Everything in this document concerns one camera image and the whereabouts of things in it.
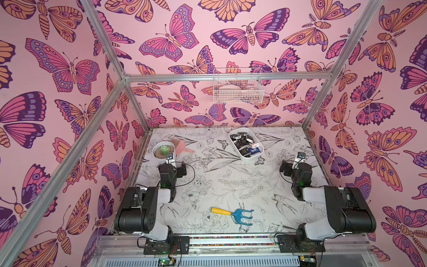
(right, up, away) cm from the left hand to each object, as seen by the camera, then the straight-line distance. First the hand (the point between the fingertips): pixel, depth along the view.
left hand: (176, 160), depth 95 cm
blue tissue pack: (+47, +5, +9) cm, 48 cm away
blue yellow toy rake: (+33, -25, -12) cm, 44 cm away
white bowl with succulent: (-9, +7, 0) cm, 11 cm away
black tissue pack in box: (+38, +14, +14) cm, 43 cm away
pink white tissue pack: (+47, +9, +9) cm, 49 cm away
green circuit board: (+2, -41, -23) cm, 47 cm away
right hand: (+64, 0, -1) cm, 64 cm away
